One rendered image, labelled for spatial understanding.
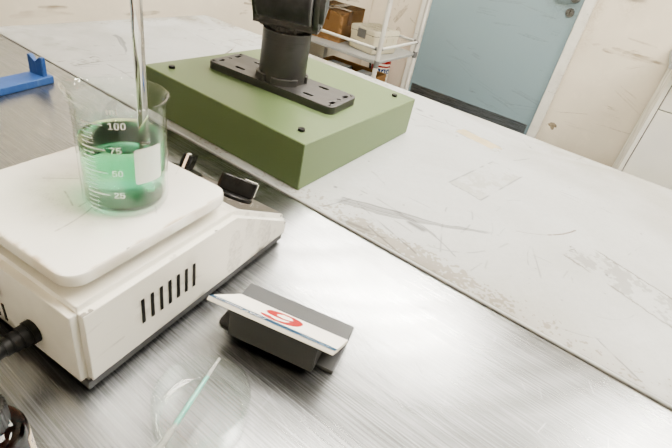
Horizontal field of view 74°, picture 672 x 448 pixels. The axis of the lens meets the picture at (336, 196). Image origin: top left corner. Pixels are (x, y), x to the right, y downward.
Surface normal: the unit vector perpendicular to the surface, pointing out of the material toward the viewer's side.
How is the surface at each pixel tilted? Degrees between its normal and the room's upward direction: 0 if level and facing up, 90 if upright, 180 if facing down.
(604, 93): 90
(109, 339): 90
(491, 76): 90
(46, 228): 0
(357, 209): 0
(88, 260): 0
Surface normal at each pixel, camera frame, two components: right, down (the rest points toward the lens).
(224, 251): 0.86, 0.39
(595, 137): -0.57, 0.35
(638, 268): 0.18, -0.83
